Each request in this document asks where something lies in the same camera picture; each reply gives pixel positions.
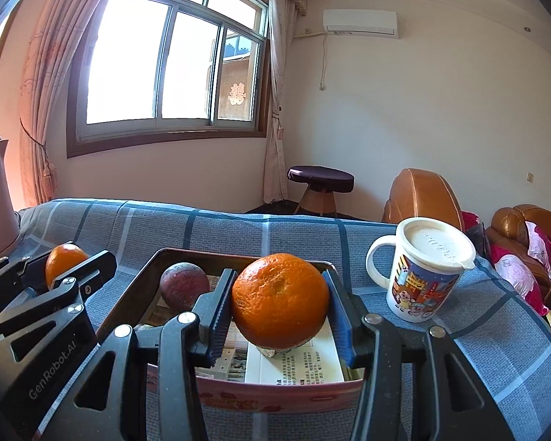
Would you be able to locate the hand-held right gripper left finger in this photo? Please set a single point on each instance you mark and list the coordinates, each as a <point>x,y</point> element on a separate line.
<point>220,319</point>

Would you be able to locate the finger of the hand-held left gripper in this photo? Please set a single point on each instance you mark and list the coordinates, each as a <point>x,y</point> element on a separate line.
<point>13,275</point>
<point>92,268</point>

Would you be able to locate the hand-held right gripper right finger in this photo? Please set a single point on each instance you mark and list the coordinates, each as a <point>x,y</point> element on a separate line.
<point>340,324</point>

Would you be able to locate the large orange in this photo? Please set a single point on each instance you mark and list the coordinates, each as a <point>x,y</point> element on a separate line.
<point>65,262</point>

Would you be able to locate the pink snack box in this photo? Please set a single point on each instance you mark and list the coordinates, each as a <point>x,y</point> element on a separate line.
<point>128,294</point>

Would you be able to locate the purple passion fruit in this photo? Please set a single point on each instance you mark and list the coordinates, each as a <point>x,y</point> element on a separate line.
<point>183,287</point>

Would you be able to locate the dimpled mandarin orange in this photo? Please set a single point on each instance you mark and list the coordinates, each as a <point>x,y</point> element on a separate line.
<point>280,301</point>

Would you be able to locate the white printed leaflet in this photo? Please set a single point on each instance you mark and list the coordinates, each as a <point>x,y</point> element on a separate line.
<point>298,365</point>

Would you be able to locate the white printed cup with lid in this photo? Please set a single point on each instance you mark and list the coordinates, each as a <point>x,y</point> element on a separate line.
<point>422,285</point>

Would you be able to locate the blue plaid blanket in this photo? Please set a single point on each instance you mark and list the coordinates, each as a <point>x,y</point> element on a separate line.
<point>266,234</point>

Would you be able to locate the round dark purple stool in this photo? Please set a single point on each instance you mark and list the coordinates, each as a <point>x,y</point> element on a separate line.
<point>321,178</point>

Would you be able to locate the pink flowered pillow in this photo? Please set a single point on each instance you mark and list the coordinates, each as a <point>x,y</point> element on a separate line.
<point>548,248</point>
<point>519,275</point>

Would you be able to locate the pink flowered curtain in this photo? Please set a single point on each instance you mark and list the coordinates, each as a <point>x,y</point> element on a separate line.
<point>55,78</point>

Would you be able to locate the sliding glass window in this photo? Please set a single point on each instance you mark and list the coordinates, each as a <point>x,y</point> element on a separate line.
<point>165,64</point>

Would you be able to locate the pale narrow curtain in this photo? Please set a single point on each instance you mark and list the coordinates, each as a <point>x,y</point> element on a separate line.
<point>278,101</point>

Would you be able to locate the red paper window decoration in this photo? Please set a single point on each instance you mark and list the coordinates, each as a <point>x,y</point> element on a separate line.
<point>236,94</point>

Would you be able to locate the white air conditioner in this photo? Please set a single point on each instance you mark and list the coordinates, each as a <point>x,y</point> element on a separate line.
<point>360,24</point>

